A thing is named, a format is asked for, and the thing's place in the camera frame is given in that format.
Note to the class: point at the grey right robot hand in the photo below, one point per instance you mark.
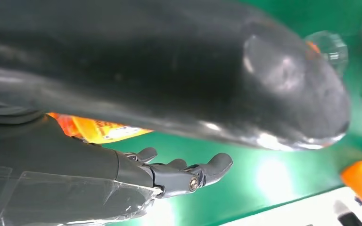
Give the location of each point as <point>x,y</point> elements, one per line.
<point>137,62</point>

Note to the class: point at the white table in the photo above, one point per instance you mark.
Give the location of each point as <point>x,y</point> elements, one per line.
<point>293,215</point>

